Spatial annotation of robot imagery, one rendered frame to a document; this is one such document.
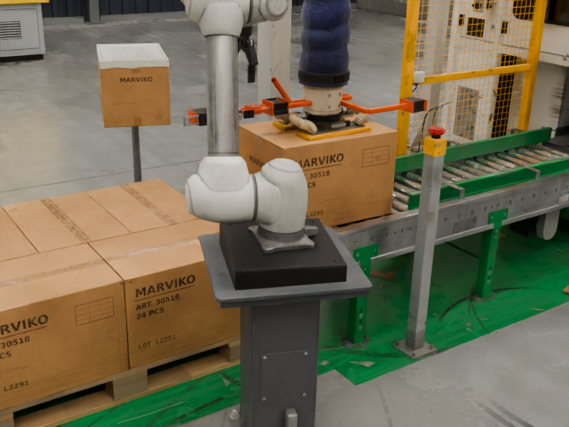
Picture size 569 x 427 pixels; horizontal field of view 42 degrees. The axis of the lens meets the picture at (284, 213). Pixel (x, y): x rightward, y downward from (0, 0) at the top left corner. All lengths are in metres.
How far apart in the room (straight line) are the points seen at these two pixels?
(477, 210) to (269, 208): 1.59
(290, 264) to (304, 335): 0.32
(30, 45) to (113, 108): 5.83
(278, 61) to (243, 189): 2.05
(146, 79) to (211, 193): 2.32
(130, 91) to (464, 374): 2.52
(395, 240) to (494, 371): 0.72
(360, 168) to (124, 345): 1.26
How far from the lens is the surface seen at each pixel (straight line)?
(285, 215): 2.36
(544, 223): 4.28
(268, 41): 4.28
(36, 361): 2.89
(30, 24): 10.31
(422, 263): 3.27
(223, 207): 2.31
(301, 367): 2.61
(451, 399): 3.22
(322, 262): 2.36
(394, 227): 3.34
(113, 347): 2.98
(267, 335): 2.51
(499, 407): 3.23
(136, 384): 3.11
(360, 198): 3.35
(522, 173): 4.07
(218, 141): 2.33
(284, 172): 2.33
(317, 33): 3.17
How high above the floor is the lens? 1.83
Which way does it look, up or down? 22 degrees down
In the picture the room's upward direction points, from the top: 1 degrees clockwise
